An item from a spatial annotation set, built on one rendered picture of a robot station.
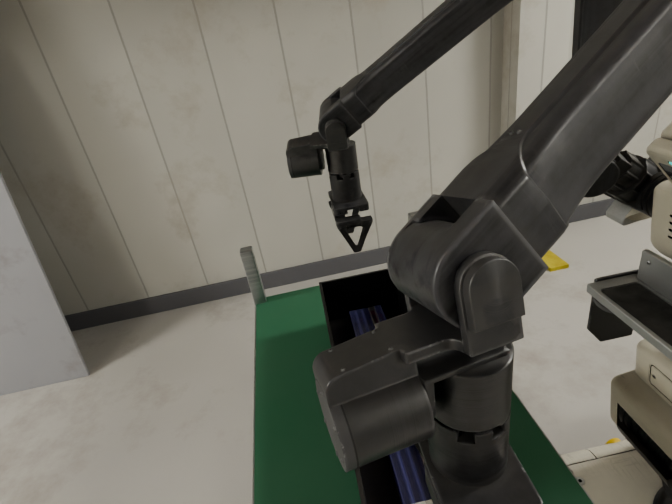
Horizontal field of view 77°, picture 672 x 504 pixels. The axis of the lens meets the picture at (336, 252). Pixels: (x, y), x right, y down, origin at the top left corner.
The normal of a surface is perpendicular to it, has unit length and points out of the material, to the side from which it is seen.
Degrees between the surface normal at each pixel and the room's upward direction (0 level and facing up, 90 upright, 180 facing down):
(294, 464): 0
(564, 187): 73
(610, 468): 0
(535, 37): 90
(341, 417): 40
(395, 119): 90
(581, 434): 0
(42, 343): 82
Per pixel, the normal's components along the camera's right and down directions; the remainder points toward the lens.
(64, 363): 0.14, 0.32
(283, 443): -0.15, -0.87
